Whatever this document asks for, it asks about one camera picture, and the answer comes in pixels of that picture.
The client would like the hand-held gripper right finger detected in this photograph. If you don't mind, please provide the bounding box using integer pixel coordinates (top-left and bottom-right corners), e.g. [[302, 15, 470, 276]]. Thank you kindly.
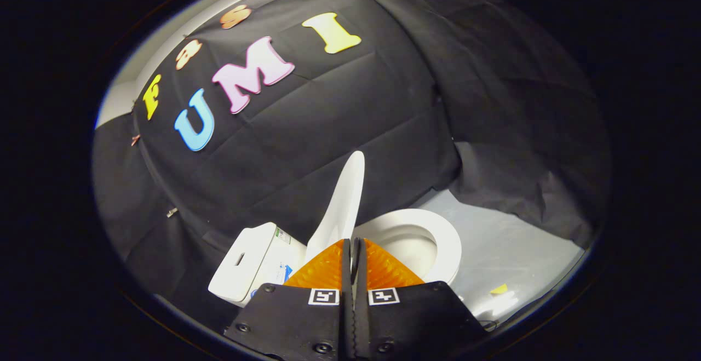
[[353, 238, 489, 360]]

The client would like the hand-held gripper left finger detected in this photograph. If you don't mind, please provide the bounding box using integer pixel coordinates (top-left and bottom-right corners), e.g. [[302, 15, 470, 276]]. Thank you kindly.
[[224, 238, 352, 360]]

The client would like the white toilet tank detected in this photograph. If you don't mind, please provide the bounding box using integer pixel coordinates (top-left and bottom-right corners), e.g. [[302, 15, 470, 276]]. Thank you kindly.
[[208, 222, 308, 303]]

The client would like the white toilet bowl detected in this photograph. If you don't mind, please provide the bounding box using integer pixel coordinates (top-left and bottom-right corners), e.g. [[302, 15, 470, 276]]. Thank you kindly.
[[353, 208, 463, 286]]

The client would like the black backdrop cloth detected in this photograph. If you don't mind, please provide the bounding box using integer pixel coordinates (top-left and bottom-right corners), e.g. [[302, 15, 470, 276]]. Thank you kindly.
[[92, 0, 610, 323]]

